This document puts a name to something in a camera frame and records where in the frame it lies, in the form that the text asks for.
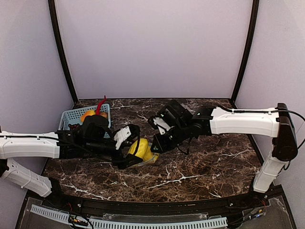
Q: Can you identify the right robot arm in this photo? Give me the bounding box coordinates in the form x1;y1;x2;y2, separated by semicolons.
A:
149;99;302;193

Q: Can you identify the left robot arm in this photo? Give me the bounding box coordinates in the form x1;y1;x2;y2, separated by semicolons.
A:
0;114;140;198

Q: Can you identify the dark red toy food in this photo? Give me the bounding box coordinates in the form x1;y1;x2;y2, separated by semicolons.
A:
68;124;81;130

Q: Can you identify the brown toy kiwi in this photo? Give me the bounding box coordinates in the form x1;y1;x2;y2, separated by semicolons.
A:
100;112;108;118

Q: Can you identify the red toy chili pepper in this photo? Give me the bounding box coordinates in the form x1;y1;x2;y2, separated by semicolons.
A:
95;96;107;115

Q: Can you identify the orange yellow toy mango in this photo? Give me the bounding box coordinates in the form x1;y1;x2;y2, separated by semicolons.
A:
80;110;96;123

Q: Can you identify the blue perforated plastic basket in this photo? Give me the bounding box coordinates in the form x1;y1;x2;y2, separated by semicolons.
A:
58;104;111;130

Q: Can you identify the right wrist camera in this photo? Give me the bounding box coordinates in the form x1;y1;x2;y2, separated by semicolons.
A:
148;116;174;135

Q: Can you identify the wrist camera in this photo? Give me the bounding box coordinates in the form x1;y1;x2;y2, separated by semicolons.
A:
113;124;140;150
148;116;174;135

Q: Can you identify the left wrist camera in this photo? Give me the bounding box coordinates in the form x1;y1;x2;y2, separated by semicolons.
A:
113;124;140;150

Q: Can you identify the black front table rail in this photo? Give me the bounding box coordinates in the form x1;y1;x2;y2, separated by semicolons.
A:
43;193;269;216

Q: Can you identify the right black corner post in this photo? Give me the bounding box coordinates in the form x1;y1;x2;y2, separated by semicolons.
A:
230;0;260;104

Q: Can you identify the black corner post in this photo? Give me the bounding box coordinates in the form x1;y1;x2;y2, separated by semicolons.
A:
230;0;260;104
48;0;78;104

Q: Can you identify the grey slotted cable duct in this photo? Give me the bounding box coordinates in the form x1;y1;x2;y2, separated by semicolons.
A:
30;204;228;229

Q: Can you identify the left black corner post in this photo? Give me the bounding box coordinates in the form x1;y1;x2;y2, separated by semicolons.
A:
48;0;78;104

